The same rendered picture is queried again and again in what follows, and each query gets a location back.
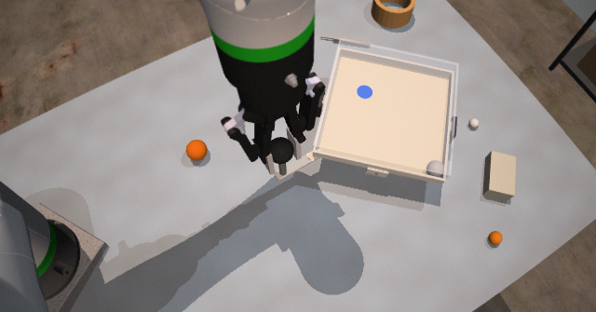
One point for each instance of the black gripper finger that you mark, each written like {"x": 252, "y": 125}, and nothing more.
{"x": 235, "y": 128}
{"x": 307, "y": 114}

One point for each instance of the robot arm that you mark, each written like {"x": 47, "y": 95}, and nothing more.
{"x": 264, "y": 46}

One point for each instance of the small white ball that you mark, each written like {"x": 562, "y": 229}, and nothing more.
{"x": 473, "y": 123}

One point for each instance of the brown tape roll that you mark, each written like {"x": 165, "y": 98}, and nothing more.
{"x": 392, "y": 18}

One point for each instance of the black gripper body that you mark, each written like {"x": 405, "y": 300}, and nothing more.
{"x": 269, "y": 105}

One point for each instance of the orange ball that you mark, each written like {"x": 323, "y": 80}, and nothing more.
{"x": 196, "y": 150}
{"x": 495, "y": 237}

